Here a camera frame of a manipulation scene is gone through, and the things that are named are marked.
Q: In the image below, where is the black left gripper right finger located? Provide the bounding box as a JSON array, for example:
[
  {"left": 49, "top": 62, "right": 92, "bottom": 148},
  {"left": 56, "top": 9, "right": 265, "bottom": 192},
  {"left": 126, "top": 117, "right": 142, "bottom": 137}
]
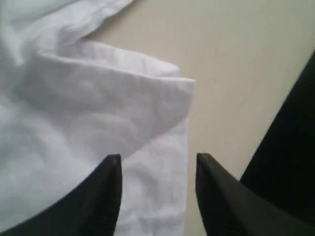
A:
[{"left": 196, "top": 153, "right": 315, "bottom": 236}]

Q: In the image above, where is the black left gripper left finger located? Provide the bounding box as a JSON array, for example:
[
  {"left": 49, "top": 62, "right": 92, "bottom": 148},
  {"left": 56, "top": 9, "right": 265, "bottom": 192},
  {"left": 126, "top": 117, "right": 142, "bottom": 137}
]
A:
[{"left": 1, "top": 154, "right": 122, "bottom": 236}]

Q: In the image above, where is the white t-shirt with red lettering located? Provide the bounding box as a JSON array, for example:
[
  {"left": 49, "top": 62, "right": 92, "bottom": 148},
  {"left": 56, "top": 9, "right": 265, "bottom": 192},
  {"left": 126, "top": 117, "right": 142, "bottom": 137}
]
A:
[{"left": 0, "top": 0, "right": 194, "bottom": 236}]

